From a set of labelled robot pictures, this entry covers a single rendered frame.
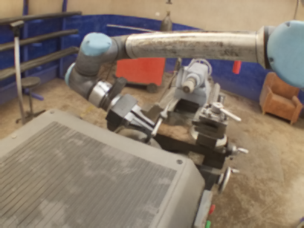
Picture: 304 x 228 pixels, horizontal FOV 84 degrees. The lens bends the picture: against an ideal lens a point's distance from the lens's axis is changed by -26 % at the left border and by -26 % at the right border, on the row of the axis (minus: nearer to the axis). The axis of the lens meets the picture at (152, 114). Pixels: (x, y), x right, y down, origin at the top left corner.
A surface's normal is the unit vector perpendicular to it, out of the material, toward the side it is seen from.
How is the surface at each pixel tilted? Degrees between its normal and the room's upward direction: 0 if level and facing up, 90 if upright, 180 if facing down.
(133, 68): 90
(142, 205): 0
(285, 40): 89
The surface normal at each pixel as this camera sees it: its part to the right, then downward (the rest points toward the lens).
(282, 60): -0.67, 0.24
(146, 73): -0.02, 0.47
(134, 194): 0.15, -0.87
